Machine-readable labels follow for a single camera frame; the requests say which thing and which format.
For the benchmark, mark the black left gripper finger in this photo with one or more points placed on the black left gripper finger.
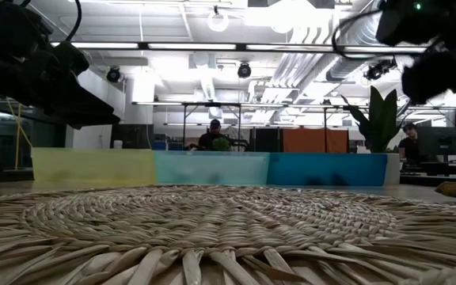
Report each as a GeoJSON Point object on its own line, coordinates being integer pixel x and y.
{"type": "Point", "coordinates": [93, 107]}
{"type": "Point", "coordinates": [67, 115]}

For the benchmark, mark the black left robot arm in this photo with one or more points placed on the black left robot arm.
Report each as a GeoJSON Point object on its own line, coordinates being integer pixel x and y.
{"type": "Point", "coordinates": [6, 27]}

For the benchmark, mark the black monitor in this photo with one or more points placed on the black monitor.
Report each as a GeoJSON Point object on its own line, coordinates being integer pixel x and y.
{"type": "Point", "coordinates": [441, 142]}

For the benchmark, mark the black ceiling spot lamp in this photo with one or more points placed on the black ceiling spot lamp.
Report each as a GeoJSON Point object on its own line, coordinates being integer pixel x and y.
{"type": "Point", "coordinates": [113, 75]}
{"type": "Point", "coordinates": [374, 72]}
{"type": "Point", "coordinates": [244, 71]}

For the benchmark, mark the white cup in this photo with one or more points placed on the white cup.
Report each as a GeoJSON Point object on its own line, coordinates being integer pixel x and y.
{"type": "Point", "coordinates": [117, 144]}

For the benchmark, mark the yellow translucent plastic bin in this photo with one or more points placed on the yellow translucent plastic bin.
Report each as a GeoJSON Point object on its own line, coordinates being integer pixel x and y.
{"type": "Point", "coordinates": [93, 166]}

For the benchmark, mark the person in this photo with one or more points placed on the person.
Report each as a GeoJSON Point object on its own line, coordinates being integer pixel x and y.
{"type": "Point", "coordinates": [410, 146]}
{"type": "Point", "coordinates": [210, 138]}

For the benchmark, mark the dark desk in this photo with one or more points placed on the dark desk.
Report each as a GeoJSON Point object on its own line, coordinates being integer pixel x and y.
{"type": "Point", "coordinates": [441, 178]}

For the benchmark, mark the green leafy plant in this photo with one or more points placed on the green leafy plant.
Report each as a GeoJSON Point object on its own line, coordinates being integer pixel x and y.
{"type": "Point", "coordinates": [380, 122]}

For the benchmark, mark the white plant pot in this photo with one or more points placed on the white plant pot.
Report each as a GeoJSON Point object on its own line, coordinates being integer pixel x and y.
{"type": "Point", "coordinates": [392, 170]}

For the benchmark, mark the long ceiling light strip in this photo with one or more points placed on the long ceiling light strip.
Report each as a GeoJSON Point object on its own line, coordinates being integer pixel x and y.
{"type": "Point", "coordinates": [172, 45]}

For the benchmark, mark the small green plant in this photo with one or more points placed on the small green plant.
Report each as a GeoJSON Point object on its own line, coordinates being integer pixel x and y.
{"type": "Point", "coordinates": [221, 144]}

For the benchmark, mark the teal translucent plastic bin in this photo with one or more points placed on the teal translucent plastic bin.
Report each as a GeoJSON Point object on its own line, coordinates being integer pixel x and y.
{"type": "Point", "coordinates": [212, 168]}

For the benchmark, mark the round ceiling lamp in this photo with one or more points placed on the round ceiling lamp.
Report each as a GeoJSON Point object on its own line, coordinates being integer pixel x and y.
{"type": "Point", "coordinates": [218, 30]}

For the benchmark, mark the blue plastic bin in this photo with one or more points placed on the blue plastic bin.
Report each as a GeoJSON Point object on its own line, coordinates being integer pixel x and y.
{"type": "Point", "coordinates": [327, 170]}

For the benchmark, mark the orange partition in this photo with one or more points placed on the orange partition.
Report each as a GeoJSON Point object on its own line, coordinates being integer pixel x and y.
{"type": "Point", "coordinates": [307, 140]}

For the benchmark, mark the round woven straw placemat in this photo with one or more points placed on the round woven straw placemat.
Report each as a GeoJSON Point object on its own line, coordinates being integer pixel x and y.
{"type": "Point", "coordinates": [228, 237]}

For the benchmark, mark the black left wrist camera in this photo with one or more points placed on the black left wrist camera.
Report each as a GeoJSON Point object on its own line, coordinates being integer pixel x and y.
{"type": "Point", "coordinates": [71, 59]}

